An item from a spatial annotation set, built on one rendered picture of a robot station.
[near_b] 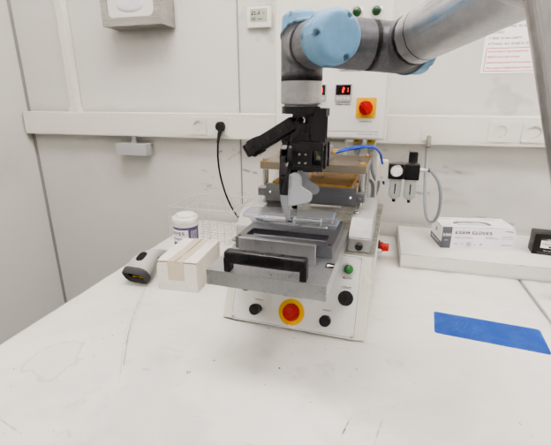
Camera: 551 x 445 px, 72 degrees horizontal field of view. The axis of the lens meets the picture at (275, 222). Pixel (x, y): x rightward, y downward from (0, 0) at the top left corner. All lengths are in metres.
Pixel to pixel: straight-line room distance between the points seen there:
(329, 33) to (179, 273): 0.74
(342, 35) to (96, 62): 1.47
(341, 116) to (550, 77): 0.94
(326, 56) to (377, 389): 0.58
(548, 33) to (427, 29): 0.34
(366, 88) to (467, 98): 0.49
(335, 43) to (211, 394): 0.62
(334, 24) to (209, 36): 1.11
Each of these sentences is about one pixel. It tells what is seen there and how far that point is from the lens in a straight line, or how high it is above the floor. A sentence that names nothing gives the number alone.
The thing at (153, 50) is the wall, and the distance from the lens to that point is 1.78.
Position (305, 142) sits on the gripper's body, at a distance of 0.70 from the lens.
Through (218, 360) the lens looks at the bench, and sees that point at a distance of 0.84.
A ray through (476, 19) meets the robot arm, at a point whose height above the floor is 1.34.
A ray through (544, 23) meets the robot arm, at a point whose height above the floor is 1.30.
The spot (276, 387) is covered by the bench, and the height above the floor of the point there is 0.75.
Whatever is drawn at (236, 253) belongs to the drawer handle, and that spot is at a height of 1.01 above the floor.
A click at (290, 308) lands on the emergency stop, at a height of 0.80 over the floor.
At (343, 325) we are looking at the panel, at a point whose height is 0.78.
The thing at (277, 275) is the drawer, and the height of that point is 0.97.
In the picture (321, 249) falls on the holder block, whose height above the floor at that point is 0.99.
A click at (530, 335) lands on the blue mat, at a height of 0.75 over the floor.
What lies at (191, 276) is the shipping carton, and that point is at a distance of 1.08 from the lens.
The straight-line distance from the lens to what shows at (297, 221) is 0.74.
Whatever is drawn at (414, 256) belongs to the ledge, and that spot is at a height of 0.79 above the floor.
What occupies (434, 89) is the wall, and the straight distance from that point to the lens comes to 1.51.
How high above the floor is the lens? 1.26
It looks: 18 degrees down
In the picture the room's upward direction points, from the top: straight up
